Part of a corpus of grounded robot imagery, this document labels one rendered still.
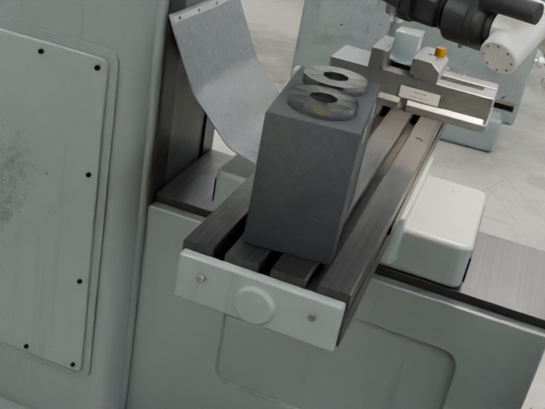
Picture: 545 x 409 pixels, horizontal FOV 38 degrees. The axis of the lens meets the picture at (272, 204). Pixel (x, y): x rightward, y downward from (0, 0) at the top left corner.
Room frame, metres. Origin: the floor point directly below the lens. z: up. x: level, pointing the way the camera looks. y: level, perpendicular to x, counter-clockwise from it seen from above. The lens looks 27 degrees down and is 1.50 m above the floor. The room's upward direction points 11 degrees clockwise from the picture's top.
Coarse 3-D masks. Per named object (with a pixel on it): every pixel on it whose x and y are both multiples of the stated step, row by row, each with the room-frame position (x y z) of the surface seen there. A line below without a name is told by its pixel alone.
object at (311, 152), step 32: (288, 96) 0.94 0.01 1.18; (320, 96) 0.96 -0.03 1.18; (352, 96) 1.00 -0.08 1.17; (288, 128) 0.89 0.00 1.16; (320, 128) 0.88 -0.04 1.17; (352, 128) 0.89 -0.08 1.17; (288, 160) 0.88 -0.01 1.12; (320, 160) 0.88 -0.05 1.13; (352, 160) 0.87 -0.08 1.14; (256, 192) 0.89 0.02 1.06; (288, 192) 0.88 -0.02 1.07; (320, 192) 0.88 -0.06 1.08; (352, 192) 1.00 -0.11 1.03; (256, 224) 0.89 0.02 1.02; (288, 224) 0.88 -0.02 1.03; (320, 224) 0.88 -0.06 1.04; (320, 256) 0.87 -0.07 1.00
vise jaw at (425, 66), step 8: (424, 48) 1.66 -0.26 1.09; (432, 48) 1.67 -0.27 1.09; (416, 56) 1.58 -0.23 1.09; (424, 56) 1.59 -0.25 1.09; (432, 56) 1.60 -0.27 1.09; (416, 64) 1.56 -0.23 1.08; (424, 64) 1.56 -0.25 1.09; (432, 64) 1.55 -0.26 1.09; (440, 64) 1.59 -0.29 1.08; (416, 72) 1.56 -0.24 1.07; (424, 72) 1.55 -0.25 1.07; (432, 72) 1.55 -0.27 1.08; (440, 72) 1.57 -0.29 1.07; (432, 80) 1.55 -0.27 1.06
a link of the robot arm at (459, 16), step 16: (400, 0) 1.33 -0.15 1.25; (416, 0) 1.34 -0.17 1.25; (432, 0) 1.32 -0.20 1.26; (448, 0) 1.31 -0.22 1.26; (464, 0) 1.30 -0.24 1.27; (400, 16) 1.34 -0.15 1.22; (416, 16) 1.33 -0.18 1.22; (432, 16) 1.31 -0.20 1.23; (448, 16) 1.29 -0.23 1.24; (464, 16) 1.28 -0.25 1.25; (448, 32) 1.30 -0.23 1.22
